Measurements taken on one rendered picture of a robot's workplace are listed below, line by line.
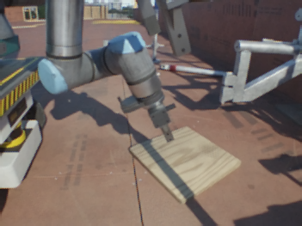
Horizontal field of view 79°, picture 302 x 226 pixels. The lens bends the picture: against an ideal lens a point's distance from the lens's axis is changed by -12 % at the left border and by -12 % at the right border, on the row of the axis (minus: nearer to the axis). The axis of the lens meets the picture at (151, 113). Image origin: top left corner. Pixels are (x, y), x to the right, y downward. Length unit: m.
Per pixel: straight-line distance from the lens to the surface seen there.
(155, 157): 0.75
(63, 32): 0.48
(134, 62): 0.52
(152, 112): 0.56
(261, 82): 1.03
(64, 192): 0.69
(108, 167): 0.74
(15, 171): 0.66
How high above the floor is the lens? 0.50
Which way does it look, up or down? 27 degrees down
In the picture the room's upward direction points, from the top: 3 degrees clockwise
